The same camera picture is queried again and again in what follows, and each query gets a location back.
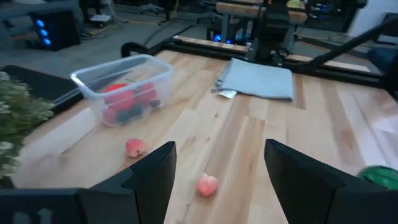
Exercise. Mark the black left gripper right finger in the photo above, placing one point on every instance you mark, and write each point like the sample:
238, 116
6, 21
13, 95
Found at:
304, 193

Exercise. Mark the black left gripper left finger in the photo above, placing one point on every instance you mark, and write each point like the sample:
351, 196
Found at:
140, 193

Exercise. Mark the green toy watermelon ball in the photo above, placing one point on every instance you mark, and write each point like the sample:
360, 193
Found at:
379, 178

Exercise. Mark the dark round toy fruit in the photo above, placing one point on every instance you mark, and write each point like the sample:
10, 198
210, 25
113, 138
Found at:
129, 113
154, 103

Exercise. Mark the small red toy fruit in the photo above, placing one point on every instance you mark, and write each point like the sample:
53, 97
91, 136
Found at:
109, 115

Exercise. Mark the red toy strawberry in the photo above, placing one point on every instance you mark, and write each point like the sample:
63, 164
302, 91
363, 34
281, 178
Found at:
119, 96
146, 93

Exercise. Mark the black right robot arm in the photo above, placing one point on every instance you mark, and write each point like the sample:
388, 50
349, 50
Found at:
272, 31

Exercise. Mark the clear plastic tupperware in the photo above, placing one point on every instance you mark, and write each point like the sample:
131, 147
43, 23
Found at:
93, 81

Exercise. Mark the grey folded cloth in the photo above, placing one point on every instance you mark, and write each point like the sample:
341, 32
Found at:
258, 81

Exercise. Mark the green potted plant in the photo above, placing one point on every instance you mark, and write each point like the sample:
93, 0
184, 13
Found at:
18, 118

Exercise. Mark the black ribbed floor mat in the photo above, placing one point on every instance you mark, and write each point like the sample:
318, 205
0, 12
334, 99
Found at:
37, 84

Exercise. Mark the black computer tower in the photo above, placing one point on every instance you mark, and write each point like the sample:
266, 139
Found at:
56, 31

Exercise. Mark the background wooden workbench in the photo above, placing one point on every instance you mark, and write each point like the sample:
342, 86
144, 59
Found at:
248, 9

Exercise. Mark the black aluminium table frame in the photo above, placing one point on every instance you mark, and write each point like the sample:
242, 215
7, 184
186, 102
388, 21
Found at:
342, 76

